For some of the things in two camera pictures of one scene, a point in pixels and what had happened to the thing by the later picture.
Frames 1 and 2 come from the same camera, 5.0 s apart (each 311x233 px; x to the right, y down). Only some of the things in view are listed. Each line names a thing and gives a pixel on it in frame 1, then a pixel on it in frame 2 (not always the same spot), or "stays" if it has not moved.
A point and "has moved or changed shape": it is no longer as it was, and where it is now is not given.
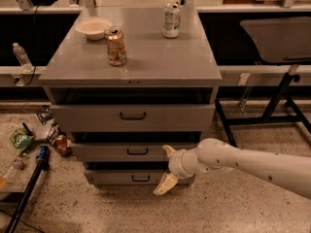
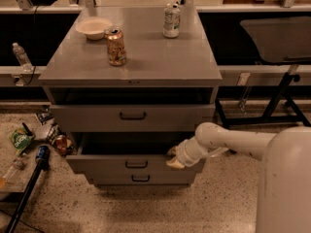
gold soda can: (117, 54) stays
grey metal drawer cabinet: (126, 83) stays
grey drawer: (126, 151) has moved or changed shape
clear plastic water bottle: (22, 57) stays
